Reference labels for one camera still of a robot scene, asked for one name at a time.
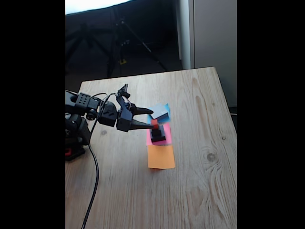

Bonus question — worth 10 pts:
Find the small black cube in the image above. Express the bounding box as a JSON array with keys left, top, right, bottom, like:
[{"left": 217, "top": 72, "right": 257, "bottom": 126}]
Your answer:
[{"left": 151, "top": 128, "right": 163, "bottom": 140}]

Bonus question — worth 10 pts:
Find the large grey cube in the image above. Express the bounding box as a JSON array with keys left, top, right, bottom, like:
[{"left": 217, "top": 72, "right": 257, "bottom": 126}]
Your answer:
[{"left": 150, "top": 104, "right": 170, "bottom": 121}]

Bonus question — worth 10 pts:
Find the medium black cube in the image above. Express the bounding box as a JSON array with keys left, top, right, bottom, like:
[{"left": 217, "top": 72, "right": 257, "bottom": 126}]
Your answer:
[{"left": 150, "top": 125, "right": 167, "bottom": 143}]

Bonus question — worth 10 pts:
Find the blue paper sheet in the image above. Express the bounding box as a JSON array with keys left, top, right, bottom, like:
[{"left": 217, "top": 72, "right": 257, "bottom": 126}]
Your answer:
[{"left": 147, "top": 103, "right": 172, "bottom": 124}]

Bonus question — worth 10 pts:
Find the pink paper sheet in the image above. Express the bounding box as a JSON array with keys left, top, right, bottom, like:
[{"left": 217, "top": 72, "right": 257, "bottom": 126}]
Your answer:
[{"left": 145, "top": 123, "right": 172, "bottom": 146}]

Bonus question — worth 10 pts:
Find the orange paper sheet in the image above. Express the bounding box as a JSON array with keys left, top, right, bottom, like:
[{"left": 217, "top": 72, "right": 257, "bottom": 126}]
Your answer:
[{"left": 147, "top": 144, "right": 176, "bottom": 169}]

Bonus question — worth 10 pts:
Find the black tripod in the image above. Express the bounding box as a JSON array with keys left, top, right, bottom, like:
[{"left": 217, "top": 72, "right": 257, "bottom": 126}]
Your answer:
[{"left": 104, "top": 19, "right": 169, "bottom": 78}]

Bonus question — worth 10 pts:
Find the black light stand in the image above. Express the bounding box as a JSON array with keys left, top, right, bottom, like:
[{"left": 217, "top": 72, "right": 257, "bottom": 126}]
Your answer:
[{"left": 65, "top": 22, "right": 108, "bottom": 70}]

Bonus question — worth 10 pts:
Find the white cabinet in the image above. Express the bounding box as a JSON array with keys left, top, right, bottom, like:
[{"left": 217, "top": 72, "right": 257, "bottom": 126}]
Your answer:
[{"left": 176, "top": 0, "right": 237, "bottom": 108}]

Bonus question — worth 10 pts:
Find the bright white light panel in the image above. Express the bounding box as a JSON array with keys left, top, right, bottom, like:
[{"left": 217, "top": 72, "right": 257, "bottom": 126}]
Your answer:
[{"left": 65, "top": 0, "right": 134, "bottom": 15}]

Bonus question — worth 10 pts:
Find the small gripper camera board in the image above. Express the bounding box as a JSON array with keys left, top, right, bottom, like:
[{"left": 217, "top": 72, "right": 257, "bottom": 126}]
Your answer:
[{"left": 116, "top": 83, "right": 131, "bottom": 99}]

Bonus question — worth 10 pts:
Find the black cable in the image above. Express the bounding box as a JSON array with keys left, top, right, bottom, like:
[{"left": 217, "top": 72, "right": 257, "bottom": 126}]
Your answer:
[{"left": 81, "top": 93, "right": 117, "bottom": 229}]

